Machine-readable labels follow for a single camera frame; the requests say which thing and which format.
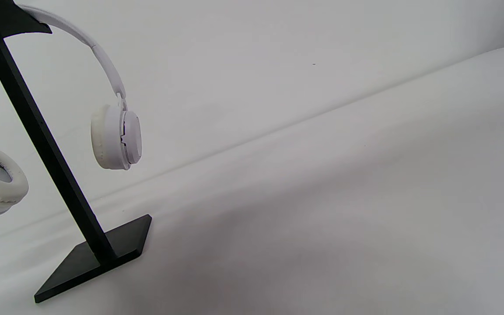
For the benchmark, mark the white over-ear headphones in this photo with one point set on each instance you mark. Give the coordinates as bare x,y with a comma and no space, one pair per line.
116,135

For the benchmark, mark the black headphone stand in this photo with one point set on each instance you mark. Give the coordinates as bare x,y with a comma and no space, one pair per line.
42,140

